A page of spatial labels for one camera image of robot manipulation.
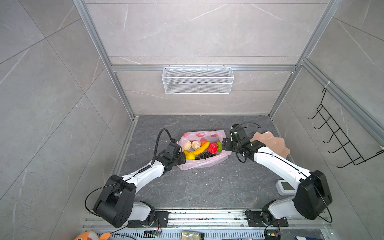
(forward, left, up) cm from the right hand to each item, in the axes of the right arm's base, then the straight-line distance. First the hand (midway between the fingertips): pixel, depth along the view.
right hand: (226, 141), depth 87 cm
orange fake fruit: (+6, +13, -9) cm, 16 cm away
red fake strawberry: (-1, +8, -5) cm, 10 cm away
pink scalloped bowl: (+6, -37, -13) cm, 39 cm away
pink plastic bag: (+7, +8, -4) cm, 11 cm away
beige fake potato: (+3, +24, -9) cm, 25 cm away
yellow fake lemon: (-4, +22, -8) cm, 24 cm away
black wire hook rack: (-22, -45, +19) cm, 54 cm away
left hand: (-4, +26, -6) cm, 27 cm away
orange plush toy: (-43, +65, -7) cm, 79 cm away
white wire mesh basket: (+41, +18, +16) cm, 47 cm away
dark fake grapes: (-3, +12, -10) cm, 16 cm away
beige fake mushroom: (+4, +18, -8) cm, 20 cm away
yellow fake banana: (0, +16, -10) cm, 19 cm away
